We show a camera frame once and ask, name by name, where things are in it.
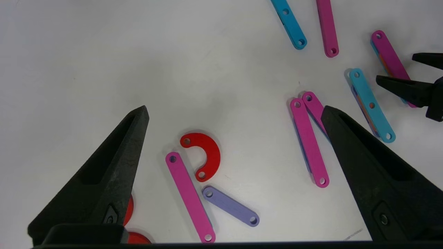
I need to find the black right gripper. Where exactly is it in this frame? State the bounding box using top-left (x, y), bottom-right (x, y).
top-left (376, 53), bottom-right (443, 122)

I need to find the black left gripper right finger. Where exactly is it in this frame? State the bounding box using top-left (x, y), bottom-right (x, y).
top-left (320, 105), bottom-right (443, 242)

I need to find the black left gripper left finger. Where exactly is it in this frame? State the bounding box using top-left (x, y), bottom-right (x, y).
top-left (27, 106), bottom-right (150, 247)

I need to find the short pink bar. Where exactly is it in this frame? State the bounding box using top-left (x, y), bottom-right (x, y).
top-left (370, 30), bottom-right (417, 108)

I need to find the long deep pink bar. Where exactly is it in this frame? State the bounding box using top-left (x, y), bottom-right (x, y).
top-left (302, 91), bottom-right (328, 137)
top-left (316, 0), bottom-right (340, 58)

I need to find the long light pink bar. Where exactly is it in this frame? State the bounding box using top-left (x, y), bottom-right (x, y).
top-left (290, 98), bottom-right (330, 188)
top-left (165, 152), bottom-right (216, 243)

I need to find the short blue bar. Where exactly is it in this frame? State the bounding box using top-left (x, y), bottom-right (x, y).
top-left (271, 0), bottom-right (308, 50)

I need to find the small red curved piece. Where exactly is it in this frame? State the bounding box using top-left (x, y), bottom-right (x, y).
top-left (180, 133), bottom-right (221, 183)

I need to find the short purple bar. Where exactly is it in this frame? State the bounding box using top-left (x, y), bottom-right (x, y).
top-left (202, 186), bottom-right (260, 227)

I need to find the large red curved piece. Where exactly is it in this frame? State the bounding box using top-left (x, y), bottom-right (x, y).
top-left (125, 231), bottom-right (153, 245)
top-left (123, 195), bottom-right (135, 227)

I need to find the long light blue bar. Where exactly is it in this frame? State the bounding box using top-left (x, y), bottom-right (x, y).
top-left (349, 68), bottom-right (396, 144)

